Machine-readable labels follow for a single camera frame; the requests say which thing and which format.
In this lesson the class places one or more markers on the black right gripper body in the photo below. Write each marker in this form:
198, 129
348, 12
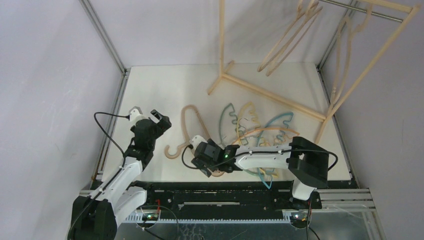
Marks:
201, 160

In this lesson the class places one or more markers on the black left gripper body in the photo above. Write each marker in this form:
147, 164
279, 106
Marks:
157, 132

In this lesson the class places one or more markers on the wooden hanger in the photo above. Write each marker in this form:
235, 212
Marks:
344, 38
305, 16
185, 133

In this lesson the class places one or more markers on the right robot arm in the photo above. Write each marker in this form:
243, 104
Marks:
308, 162

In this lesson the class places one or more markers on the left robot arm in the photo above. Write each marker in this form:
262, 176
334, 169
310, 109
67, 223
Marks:
98, 215

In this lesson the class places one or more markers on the yellow plastic hanger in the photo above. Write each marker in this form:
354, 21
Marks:
247, 121

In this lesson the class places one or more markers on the green plastic hanger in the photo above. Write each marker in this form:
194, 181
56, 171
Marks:
227, 125

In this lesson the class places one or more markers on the orange plastic hanger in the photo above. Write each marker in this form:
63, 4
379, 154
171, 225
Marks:
266, 137

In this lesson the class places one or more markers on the blue plastic hanger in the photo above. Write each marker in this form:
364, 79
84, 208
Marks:
282, 120

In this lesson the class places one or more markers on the left circuit board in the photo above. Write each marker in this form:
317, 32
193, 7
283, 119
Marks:
146, 217

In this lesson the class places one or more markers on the circuit board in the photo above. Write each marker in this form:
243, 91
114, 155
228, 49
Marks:
296, 218
146, 217

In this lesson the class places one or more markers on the right circuit board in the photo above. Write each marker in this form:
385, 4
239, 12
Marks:
296, 218

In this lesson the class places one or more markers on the metal hanging rod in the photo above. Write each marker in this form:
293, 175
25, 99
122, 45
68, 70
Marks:
362, 10

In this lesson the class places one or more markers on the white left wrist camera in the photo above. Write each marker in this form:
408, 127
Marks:
135, 114

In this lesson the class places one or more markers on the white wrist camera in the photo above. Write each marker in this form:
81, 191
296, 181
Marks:
135, 114
196, 140

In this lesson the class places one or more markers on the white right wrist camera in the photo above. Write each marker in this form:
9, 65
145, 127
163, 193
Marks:
196, 140

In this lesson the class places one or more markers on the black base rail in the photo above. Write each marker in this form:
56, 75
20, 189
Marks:
221, 201

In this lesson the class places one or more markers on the wooden clothes rack frame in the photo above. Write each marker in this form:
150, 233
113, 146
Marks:
385, 7

